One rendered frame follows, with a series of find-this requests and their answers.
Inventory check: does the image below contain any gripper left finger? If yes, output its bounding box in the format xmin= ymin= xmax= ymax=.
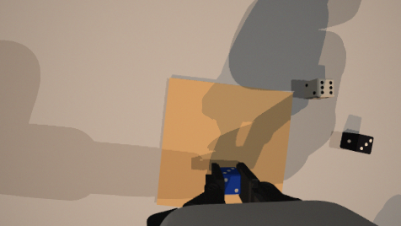
xmin=147 ymin=163 xmax=225 ymax=226

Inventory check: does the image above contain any black die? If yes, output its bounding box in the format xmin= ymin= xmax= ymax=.
xmin=340 ymin=132 xmax=373 ymax=154

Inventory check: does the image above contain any orange flat square mat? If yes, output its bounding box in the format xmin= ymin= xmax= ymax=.
xmin=157 ymin=78 xmax=293 ymax=207

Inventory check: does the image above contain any blue die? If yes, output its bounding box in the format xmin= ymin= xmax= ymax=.
xmin=221 ymin=167 xmax=241 ymax=195

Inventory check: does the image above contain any white die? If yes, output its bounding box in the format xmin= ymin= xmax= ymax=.
xmin=304 ymin=78 xmax=334 ymax=99

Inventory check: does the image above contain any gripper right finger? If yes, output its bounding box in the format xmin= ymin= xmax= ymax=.
xmin=236 ymin=163 xmax=302 ymax=202

